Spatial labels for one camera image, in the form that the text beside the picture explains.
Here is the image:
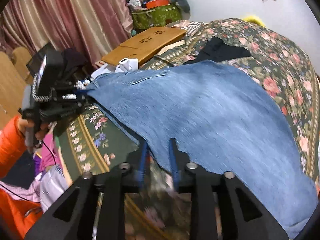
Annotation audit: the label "blue denim jeans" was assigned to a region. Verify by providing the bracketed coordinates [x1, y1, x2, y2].
[87, 60, 318, 238]

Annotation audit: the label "person's left hand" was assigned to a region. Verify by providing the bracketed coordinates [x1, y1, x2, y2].
[17, 118, 49, 140]

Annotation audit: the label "floral dark green bedspread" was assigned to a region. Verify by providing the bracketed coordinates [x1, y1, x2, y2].
[54, 18, 319, 239]

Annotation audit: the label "pink garment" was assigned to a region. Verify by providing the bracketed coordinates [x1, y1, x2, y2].
[33, 134, 61, 175]

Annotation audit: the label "orange jacket sleeve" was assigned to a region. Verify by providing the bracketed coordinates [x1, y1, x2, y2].
[0, 116, 27, 178]

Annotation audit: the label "pink striped curtain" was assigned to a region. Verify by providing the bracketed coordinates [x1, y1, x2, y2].
[1, 0, 133, 63]

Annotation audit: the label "brown wooden lap desk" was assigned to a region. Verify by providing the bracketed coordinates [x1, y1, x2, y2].
[101, 27, 187, 66]

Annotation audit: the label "black cloth on bed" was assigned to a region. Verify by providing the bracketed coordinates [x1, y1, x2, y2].
[183, 37, 251, 65]

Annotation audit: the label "green floral storage bag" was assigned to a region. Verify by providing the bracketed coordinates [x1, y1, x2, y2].
[131, 4, 182, 30]

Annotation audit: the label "orange box on pile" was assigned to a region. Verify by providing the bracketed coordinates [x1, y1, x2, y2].
[146, 0, 169, 9]

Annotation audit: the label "yellow plush item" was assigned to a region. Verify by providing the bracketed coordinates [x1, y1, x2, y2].
[243, 15, 266, 27]

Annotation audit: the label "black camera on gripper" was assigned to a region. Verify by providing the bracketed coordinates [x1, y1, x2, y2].
[27, 42, 89, 97]

